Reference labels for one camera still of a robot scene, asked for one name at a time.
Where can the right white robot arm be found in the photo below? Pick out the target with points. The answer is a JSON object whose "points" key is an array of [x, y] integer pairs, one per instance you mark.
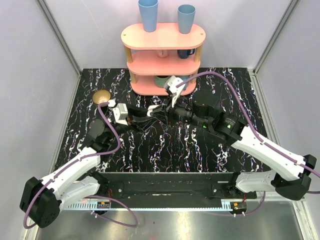
{"points": [[289, 173]]}

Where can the pink three-tier wooden shelf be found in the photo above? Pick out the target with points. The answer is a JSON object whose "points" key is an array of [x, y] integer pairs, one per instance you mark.
{"points": [[144, 64]]}

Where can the light blue tumbler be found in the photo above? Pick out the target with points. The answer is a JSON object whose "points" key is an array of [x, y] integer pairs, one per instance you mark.
{"points": [[149, 13], [185, 18]]}

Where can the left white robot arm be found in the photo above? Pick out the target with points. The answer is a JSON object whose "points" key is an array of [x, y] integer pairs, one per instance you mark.
{"points": [[43, 199]]}

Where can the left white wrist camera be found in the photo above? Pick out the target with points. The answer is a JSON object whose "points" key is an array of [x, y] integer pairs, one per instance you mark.
{"points": [[120, 113]]}

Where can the white oval case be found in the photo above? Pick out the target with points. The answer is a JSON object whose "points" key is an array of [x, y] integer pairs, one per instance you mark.
{"points": [[152, 108]]}

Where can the left light blue tumbler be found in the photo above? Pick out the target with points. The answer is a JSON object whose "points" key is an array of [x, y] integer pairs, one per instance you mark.
{"points": [[149, 13]]}

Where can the pink mug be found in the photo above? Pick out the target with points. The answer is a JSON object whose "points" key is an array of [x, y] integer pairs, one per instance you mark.
{"points": [[162, 53]]}

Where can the dark blue mug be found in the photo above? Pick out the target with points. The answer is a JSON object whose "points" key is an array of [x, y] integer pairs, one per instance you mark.
{"points": [[185, 53]]}

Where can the black mounting base plate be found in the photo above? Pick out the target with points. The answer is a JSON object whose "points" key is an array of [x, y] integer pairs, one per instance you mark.
{"points": [[121, 185]]}

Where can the green ceramic mug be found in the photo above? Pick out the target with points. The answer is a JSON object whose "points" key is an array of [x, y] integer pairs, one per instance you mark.
{"points": [[160, 80]]}

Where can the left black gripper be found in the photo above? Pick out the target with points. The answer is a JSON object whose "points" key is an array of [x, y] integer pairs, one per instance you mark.
{"points": [[128, 118]]}

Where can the light blue ceramic mug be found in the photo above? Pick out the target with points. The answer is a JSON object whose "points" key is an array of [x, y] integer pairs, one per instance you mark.
{"points": [[184, 78]]}

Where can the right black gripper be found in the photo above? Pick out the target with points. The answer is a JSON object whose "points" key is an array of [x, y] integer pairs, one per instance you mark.
{"points": [[167, 115]]}

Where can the right light blue tumbler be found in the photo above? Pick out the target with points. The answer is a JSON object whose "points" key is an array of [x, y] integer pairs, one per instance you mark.
{"points": [[185, 18]]}

